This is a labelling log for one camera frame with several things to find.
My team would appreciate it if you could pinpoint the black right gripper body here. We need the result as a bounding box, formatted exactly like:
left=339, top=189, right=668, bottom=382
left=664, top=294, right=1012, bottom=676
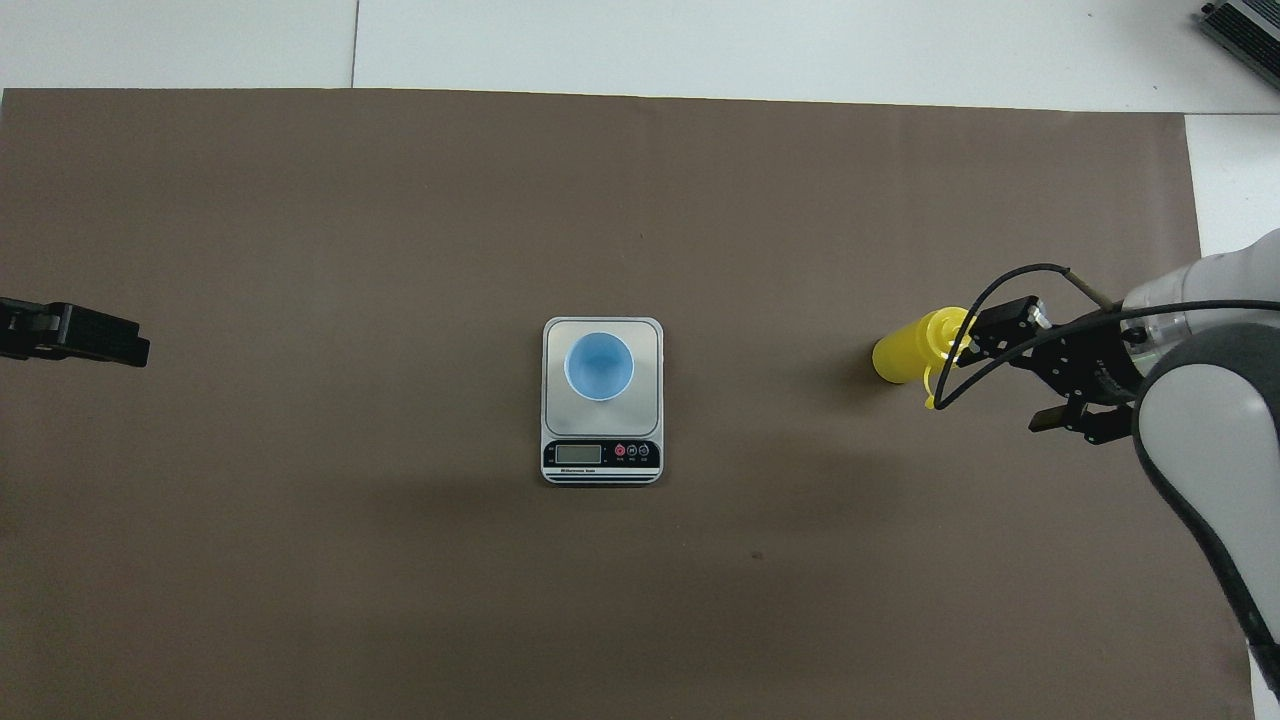
left=1009, top=317, right=1147, bottom=402

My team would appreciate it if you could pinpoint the yellow squeeze seasoning bottle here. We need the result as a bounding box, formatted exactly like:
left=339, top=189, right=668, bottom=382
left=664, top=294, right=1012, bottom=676
left=871, top=306, right=980, bottom=412

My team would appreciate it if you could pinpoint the light blue plastic cup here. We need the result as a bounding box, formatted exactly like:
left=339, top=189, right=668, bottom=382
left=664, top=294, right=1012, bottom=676
left=564, top=331, right=635, bottom=402

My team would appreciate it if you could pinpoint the silver digital kitchen scale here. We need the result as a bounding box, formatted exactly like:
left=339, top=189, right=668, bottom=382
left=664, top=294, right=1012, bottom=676
left=541, top=316, right=665, bottom=487

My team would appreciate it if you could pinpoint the brown paper table mat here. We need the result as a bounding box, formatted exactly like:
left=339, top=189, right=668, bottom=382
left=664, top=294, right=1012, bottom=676
left=0, top=88, right=1256, bottom=720

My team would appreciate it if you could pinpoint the grey metal power supply box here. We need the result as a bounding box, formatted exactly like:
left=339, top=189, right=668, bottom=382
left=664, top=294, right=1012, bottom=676
left=1200, top=0, right=1280, bottom=93

